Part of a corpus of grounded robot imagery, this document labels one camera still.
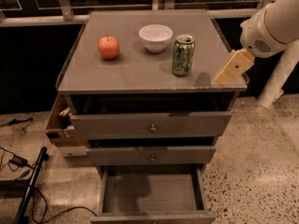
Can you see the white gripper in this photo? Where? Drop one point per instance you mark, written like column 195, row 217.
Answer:
column 256, row 34

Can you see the green soda can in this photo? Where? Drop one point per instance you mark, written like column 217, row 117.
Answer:
column 184, row 48

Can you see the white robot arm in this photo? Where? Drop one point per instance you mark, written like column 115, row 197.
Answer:
column 288, row 12

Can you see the grey drawer cabinet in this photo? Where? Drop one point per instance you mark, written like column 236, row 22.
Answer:
column 138, row 81

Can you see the grey top drawer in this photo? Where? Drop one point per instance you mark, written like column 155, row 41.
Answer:
column 150, row 125

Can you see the grey drawer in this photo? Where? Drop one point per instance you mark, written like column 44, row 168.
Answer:
column 153, row 194
column 150, row 125
column 150, row 155

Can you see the grey middle drawer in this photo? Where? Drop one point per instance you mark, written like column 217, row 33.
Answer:
column 150, row 155

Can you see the grey bottom drawer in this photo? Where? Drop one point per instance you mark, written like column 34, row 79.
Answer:
column 153, row 194

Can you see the white ceramic bowl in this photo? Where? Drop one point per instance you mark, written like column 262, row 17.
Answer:
column 155, row 37

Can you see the metal window railing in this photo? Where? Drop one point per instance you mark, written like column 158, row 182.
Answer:
column 137, row 3

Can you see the red apple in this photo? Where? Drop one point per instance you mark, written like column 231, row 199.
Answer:
column 109, row 47

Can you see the cardboard box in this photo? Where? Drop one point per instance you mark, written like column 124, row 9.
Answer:
column 61, row 132

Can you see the black power adapter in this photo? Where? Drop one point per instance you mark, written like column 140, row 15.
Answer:
column 18, row 161

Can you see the black metal stand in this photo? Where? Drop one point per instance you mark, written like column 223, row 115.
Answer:
column 25, row 188

